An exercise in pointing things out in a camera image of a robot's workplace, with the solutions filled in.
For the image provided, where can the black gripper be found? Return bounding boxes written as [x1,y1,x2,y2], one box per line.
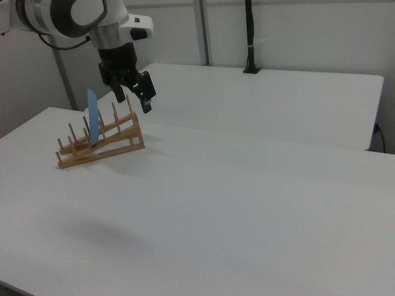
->
[98,42,157,115]

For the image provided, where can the grey metal partition post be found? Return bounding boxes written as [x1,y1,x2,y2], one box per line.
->
[193,0,214,67]
[50,36,78,111]

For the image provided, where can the blue round plate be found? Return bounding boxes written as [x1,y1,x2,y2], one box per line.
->
[86,89,101,147]

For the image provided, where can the black wall cable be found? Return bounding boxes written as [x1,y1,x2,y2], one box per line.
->
[373,122,387,154]

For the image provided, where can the wooden plate rack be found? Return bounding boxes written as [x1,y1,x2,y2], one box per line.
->
[56,94,146,170]

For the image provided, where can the black pole with base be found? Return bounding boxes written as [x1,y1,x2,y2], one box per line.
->
[243,0,262,75]

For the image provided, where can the dark gripper cable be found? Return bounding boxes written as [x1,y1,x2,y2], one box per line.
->
[38,31,91,51]

